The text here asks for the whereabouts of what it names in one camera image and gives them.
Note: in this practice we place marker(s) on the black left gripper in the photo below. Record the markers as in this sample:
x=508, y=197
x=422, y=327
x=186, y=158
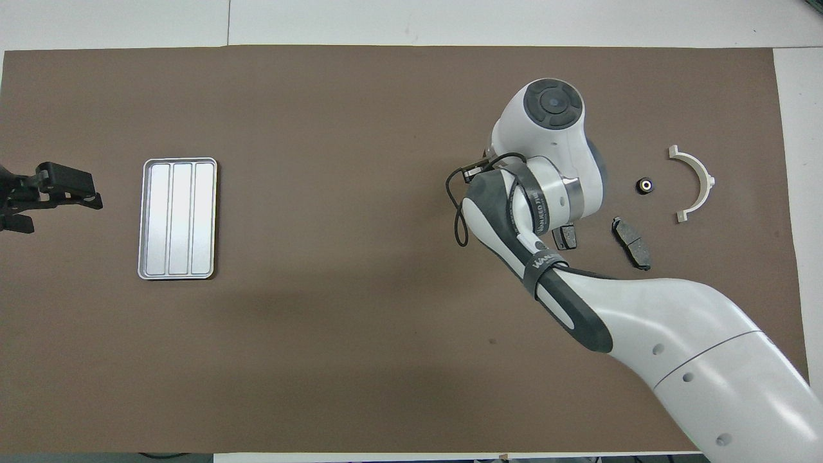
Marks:
x=16, y=193

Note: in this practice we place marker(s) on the large black bearing gear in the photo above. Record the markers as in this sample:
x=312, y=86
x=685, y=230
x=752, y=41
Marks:
x=645, y=185

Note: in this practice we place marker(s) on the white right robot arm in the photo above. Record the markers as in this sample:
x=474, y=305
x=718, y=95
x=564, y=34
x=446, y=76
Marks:
x=675, y=334

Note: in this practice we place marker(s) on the silver metal tray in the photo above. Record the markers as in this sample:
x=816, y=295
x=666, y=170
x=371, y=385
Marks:
x=178, y=218

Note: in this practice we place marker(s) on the brown table mat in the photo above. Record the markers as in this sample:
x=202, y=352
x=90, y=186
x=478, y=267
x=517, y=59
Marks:
x=360, y=321

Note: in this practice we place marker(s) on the rectangular dark brake pad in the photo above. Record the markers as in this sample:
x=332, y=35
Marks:
x=567, y=238

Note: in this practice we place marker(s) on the curved dark brake pad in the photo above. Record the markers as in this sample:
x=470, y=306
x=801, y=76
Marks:
x=631, y=243

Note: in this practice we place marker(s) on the white semicircular bracket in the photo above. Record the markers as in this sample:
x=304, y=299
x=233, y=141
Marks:
x=707, y=183

